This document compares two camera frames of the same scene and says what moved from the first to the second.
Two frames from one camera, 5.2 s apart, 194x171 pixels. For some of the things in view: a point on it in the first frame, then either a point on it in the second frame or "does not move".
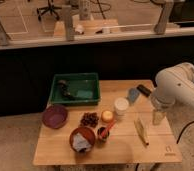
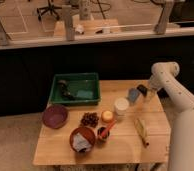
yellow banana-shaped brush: [141, 131] does not move
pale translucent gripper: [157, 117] → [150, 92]
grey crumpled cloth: [79, 143] does not move
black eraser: [144, 90] does not move
